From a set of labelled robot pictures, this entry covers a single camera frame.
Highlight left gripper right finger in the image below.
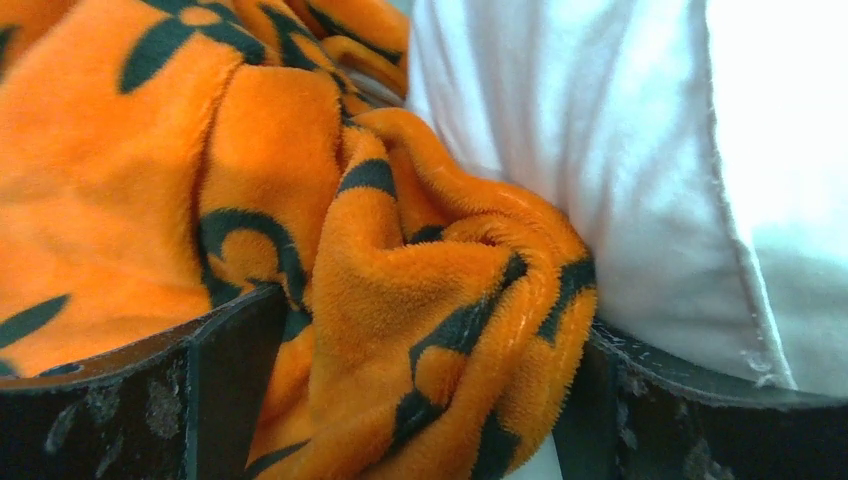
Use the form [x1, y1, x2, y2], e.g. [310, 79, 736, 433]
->
[553, 321, 847, 480]

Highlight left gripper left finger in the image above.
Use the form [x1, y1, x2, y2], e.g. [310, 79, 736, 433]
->
[1, 285, 287, 479]

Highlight orange patterned pillowcase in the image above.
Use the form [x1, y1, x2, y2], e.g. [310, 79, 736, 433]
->
[1, 1, 596, 479]

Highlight white pillow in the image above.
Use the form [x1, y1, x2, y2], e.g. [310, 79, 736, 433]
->
[404, 0, 848, 480]

